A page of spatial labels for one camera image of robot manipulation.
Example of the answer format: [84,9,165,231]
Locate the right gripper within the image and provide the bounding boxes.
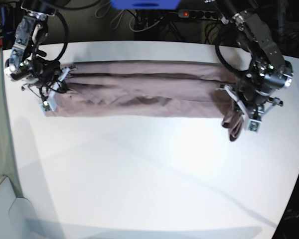
[32,75,64,99]

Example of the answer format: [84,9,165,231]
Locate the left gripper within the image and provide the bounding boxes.
[236,87,272,117]

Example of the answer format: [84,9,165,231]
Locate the mauve pink t-shirt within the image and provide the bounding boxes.
[45,61,244,141]

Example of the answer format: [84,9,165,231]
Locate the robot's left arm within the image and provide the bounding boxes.
[210,0,294,119]

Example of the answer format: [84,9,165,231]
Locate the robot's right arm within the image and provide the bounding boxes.
[5,0,69,100]

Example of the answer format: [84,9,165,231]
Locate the black power strip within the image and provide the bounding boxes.
[177,9,219,20]

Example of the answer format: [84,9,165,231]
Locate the blue box overhead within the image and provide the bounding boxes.
[110,0,181,10]

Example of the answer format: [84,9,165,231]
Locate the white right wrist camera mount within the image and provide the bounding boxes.
[21,64,78,116]

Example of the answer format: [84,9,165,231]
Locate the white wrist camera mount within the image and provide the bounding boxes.
[21,64,78,116]
[217,84,284,133]

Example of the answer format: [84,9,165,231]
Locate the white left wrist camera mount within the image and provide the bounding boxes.
[217,84,284,133]

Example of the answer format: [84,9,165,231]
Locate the grey white cable loops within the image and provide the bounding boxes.
[94,9,165,32]

